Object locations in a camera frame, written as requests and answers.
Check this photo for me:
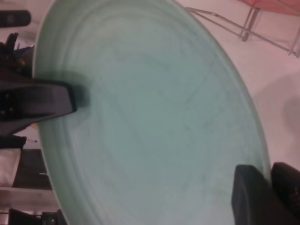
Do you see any wire dish rack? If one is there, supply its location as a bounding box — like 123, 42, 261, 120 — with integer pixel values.
185, 6, 300, 57

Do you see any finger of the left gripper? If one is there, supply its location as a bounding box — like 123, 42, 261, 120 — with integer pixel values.
0, 79, 78, 137

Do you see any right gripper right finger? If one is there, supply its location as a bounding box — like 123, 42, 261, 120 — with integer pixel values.
271, 162, 300, 225

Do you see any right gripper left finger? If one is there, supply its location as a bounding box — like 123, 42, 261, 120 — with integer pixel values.
231, 165, 289, 225

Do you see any green plate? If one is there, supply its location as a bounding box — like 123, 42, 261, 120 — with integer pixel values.
32, 0, 271, 225

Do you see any pink plate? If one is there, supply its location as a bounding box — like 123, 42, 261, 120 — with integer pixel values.
243, 0, 300, 16

